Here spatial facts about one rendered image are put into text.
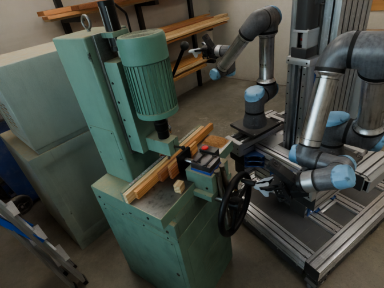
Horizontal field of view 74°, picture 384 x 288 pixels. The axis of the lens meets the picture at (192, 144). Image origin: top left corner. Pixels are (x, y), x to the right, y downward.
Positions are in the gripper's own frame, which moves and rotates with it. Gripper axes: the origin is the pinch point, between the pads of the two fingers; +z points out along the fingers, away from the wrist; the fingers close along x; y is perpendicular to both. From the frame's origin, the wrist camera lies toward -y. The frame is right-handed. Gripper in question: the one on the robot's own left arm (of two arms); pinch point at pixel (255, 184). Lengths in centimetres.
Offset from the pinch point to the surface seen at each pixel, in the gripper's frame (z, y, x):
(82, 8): 142, -160, 88
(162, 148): 27.1, -31.6, -8.6
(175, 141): 22.7, -31.1, -4.0
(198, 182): 18.2, -12.0, -9.6
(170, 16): 187, -146, 253
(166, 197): 25.7, -15.1, -22.3
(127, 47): 4, -69, -13
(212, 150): 11.9, -19.4, 2.1
